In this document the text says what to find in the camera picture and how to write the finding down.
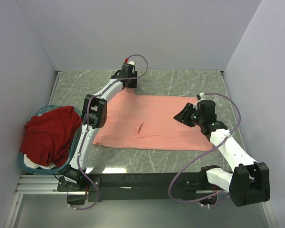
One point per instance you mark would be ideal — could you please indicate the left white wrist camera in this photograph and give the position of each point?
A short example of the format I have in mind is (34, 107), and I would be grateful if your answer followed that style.
(129, 61)

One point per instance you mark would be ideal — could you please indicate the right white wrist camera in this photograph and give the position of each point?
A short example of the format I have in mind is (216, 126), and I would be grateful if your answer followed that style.
(200, 97)

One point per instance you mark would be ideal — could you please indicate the white t shirt in basket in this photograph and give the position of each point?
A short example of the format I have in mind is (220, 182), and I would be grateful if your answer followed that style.
(38, 164)

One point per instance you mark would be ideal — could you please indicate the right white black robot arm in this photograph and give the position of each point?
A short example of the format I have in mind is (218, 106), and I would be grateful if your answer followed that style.
(248, 183)

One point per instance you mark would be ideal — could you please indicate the black base crossbar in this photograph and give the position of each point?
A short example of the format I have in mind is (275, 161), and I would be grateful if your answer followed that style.
(135, 186)

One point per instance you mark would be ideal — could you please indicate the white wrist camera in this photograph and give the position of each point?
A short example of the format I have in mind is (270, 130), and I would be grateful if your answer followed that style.
(200, 97)
(129, 61)

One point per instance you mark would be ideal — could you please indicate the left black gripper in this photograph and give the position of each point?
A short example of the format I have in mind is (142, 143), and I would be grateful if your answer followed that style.
(133, 84)

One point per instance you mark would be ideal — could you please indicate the salmon pink t shirt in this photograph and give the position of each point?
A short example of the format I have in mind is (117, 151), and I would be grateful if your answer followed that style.
(147, 122)

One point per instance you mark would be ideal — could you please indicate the aluminium frame rail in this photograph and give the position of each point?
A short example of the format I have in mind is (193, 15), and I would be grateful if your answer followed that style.
(37, 184)

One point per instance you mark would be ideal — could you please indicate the red t shirt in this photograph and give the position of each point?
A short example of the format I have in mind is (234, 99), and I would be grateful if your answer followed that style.
(50, 135)

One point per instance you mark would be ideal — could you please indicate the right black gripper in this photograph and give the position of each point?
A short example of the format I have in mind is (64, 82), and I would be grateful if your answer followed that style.
(184, 115)

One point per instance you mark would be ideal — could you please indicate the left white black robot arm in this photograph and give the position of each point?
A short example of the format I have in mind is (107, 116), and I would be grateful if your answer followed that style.
(94, 116)

